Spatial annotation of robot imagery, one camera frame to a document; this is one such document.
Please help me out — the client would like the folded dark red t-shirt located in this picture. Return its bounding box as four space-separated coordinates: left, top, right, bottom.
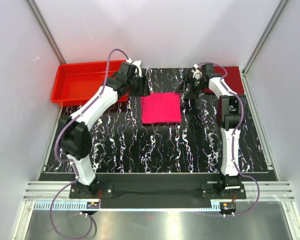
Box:
202 66 245 95

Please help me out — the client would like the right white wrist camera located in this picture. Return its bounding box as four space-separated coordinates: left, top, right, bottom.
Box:
191 64 203 80

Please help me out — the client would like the red plastic bin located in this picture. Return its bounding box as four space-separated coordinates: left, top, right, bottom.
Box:
50 59 129 108

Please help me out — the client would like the bright pink t-shirt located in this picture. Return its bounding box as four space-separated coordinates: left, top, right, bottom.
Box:
140 92 182 124

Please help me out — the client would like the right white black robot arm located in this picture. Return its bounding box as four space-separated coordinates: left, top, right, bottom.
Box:
175 62 245 199

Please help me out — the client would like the left aluminium frame post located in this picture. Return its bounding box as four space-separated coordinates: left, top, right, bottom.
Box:
25 0 66 65

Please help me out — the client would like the white slotted cable duct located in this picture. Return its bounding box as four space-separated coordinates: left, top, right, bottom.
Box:
33 200 237 213

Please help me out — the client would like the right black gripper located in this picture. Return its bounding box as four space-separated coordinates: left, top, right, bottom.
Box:
174 74 206 100

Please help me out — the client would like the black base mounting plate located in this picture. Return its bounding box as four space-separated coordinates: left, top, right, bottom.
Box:
69 173 246 210

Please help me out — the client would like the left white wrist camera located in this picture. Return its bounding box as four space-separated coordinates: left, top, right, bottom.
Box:
125 58 142 78

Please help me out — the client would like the right aluminium frame post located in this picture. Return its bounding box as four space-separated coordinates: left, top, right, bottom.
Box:
242 0 291 75

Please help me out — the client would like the aluminium frame post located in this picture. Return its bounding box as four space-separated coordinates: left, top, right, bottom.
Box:
242 0 291 75
25 0 66 65

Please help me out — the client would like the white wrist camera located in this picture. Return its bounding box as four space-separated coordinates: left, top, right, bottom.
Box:
125 58 142 78
191 64 203 80

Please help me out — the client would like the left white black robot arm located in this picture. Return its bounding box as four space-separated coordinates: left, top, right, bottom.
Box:
54 60 150 198

